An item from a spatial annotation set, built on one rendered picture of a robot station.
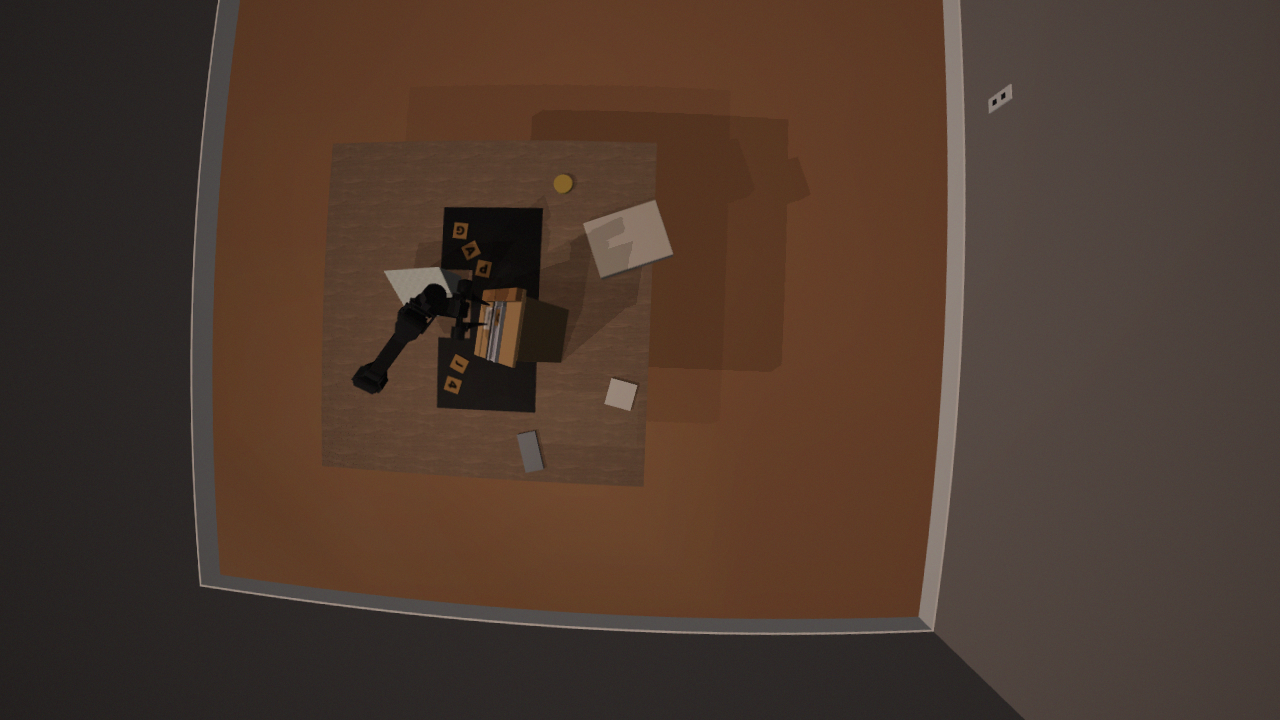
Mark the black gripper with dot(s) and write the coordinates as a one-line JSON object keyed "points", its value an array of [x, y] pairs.
{"points": [[458, 332]]}

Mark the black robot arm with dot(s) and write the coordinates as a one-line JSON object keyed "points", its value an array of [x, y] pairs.
{"points": [[411, 322]]}

